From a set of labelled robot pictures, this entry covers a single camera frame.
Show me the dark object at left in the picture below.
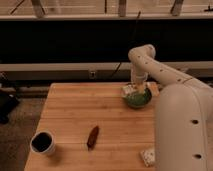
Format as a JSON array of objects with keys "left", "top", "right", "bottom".
[{"left": 0, "top": 90, "right": 19, "bottom": 124}]

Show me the white cup dark inside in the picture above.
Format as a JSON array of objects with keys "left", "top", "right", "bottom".
[{"left": 30, "top": 131, "right": 55, "bottom": 156}]

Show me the black cable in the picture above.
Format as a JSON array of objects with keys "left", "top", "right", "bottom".
[{"left": 109, "top": 10, "right": 142, "bottom": 79}]

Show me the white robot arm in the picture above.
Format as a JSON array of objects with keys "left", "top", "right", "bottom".
[{"left": 128, "top": 44, "right": 213, "bottom": 171}]

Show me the white block beside bowl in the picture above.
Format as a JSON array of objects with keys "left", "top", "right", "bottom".
[{"left": 122, "top": 85, "right": 134, "bottom": 97}]

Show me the green ceramic bowl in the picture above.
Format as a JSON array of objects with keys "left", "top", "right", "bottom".
[{"left": 123, "top": 88, "right": 152, "bottom": 108}]

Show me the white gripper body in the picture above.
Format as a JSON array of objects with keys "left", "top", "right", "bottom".
[{"left": 133, "top": 76, "right": 146, "bottom": 91}]

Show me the white patterned sponge block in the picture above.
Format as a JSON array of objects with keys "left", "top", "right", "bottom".
[{"left": 140, "top": 148, "right": 155, "bottom": 167}]

